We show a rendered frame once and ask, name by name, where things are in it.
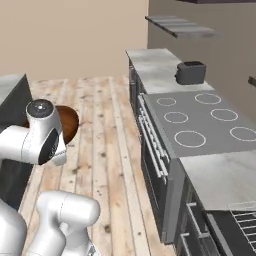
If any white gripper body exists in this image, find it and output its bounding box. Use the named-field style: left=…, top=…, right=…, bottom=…
left=51, top=149, right=68, bottom=167

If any dark grey dining counter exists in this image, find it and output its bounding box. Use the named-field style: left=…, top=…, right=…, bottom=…
left=0, top=73, right=35, bottom=212

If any dark grey oven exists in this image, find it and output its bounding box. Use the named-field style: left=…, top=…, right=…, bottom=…
left=137, top=93, right=186, bottom=245

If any dark grey toaster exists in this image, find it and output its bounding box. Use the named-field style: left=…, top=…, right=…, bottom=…
left=175, top=60, right=207, bottom=86

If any brown round wooden stool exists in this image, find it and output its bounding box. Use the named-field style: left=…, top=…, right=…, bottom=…
left=23, top=105, right=80, bottom=145

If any dark grey cupboard run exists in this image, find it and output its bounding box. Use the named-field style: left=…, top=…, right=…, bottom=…
left=127, top=59, right=146, bottom=114

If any grey hob with white rings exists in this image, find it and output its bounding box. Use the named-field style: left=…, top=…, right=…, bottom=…
left=143, top=90, right=256, bottom=158

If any dark grey drawer front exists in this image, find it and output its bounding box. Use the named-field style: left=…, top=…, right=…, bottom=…
left=174, top=181, right=214, bottom=256

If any dark range hood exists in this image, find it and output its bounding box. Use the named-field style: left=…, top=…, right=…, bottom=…
left=175, top=0, right=256, bottom=5

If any grey oven handle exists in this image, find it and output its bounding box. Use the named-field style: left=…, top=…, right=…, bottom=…
left=137, top=93, right=170, bottom=185

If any grey drawer handle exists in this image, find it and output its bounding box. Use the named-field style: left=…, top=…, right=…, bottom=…
left=186, top=201, right=205, bottom=240
left=179, top=232, right=192, bottom=256

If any grey wall shelf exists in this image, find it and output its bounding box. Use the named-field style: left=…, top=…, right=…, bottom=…
left=145, top=14, right=218, bottom=40

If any grey wire rack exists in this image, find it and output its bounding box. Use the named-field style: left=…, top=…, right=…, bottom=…
left=229, top=200, right=256, bottom=256

